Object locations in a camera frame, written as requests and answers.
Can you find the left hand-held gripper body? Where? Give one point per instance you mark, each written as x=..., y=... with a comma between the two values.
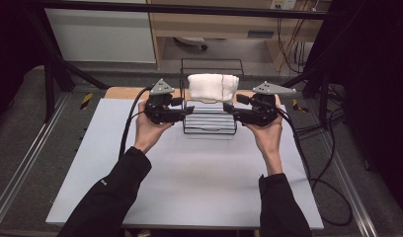
x=161, y=110

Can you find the black metal frame bar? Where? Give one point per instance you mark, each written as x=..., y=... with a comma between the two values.
x=189, y=9

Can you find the white cabinet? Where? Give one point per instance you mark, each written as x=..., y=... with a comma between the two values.
x=100, y=36

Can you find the aluminium floor rail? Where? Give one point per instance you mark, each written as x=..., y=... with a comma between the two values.
x=28, y=154
x=351, y=184

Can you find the yellow black floor tape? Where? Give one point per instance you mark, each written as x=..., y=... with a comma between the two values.
x=86, y=100
x=299, y=106

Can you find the person's left hand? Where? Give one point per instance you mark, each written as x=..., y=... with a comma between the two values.
x=150, y=131

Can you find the white towel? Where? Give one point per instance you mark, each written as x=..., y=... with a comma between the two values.
x=212, y=87

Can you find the pale grey table cover sheet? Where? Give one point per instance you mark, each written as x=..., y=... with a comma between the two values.
x=202, y=171

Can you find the person's right hand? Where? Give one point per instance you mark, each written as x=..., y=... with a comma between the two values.
x=268, y=135

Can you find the wooden desk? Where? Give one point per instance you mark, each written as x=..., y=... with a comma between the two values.
x=222, y=24

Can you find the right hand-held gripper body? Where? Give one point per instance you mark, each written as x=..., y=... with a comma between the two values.
x=262, y=112

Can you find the white wall socket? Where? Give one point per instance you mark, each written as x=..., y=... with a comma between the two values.
x=283, y=4

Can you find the office chair base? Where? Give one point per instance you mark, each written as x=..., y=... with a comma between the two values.
x=191, y=41

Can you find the black metal frame leg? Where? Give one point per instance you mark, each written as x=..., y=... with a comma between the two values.
x=51, y=75
x=323, y=92

